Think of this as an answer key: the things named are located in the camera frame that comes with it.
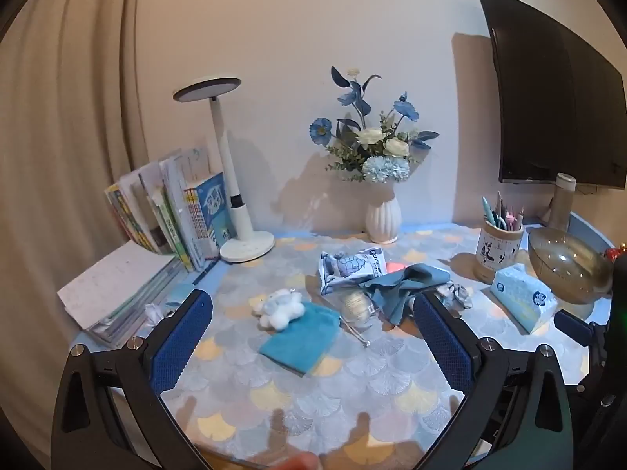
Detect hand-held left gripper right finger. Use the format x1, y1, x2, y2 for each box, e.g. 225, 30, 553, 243
412, 291, 576, 470

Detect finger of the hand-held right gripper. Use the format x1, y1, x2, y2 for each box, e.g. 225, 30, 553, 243
553, 309, 596, 349

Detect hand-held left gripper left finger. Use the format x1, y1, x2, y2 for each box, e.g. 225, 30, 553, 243
51, 289, 216, 470

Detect plaid fabric bow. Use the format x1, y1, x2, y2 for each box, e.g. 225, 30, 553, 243
433, 281, 473, 310

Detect clear glass bowl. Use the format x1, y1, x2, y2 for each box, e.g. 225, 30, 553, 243
527, 228, 615, 305

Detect blue-grey cloth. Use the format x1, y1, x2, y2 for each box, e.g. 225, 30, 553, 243
360, 263, 451, 326

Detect thin metal rods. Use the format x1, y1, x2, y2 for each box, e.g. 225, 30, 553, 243
339, 318, 371, 348

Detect white plush toy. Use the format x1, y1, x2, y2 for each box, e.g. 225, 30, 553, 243
252, 289, 305, 328

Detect teal towel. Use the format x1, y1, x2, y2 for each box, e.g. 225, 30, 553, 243
259, 301, 340, 377

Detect clear printed plastic bag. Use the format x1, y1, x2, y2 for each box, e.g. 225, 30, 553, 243
318, 247, 388, 297

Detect person's left hand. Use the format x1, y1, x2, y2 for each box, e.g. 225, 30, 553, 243
274, 452, 321, 470

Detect crumpled white paper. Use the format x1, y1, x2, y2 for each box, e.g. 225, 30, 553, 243
144, 302, 170, 326

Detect light blue tissue pack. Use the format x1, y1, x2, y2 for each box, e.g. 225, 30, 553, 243
490, 263, 558, 334

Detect dark pen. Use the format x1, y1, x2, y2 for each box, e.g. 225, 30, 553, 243
192, 259, 219, 286

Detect stack of flat booklets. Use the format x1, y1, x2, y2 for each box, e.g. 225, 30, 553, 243
56, 240, 189, 348

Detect bamboo pen holder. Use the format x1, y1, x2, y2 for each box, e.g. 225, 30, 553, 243
473, 220, 525, 284

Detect clear bottle white cap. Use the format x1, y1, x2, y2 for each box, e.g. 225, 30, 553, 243
541, 172, 578, 233

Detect row of upright books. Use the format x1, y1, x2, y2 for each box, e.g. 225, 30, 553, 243
104, 147, 236, 272

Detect fan-patterned tablecloth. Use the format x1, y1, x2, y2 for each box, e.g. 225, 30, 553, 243
161, 222, 596, 470

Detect white ribbed vase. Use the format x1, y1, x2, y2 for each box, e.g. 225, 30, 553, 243
365, 183, 402, 246

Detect basket of small items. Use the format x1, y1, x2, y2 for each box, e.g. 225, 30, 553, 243
482, 192, 526, 232

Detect white desk lamp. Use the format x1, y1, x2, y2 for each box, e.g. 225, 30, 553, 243
172, 76, 276, 264

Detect blue and white flower bouquet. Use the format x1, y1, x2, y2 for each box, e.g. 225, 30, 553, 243
308, 66, 440, 184

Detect beige curtain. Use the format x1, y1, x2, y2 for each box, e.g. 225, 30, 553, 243
0, 0, 148, 314

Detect black wall television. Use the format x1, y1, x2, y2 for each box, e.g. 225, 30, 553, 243
475, 0, 627, 189

